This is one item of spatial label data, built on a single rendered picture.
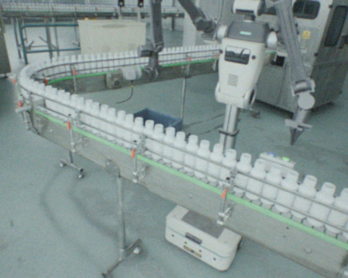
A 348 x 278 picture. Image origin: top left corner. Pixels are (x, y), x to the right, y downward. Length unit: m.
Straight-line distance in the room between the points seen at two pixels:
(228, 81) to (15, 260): 1.87
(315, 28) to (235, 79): 3.07
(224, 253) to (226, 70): 1.17
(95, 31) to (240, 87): 3.85
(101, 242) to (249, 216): 1.38
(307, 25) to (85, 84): 3.27
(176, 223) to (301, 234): 1.11
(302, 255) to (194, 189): 0.48
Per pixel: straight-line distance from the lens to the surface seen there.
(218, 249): 1.97
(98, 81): 2.76
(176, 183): 1.27
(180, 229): 2.05
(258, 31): 1.65
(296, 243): 1.18
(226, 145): 1.84
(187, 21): 7.35
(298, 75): 1.20
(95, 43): 5.19
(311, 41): 4.62
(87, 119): 1.57
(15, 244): 2.45
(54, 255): 2.28
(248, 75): 1.61
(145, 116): 2.04
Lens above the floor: 1.70
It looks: 28 degrees down
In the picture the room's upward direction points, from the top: 4 degrees clockwise
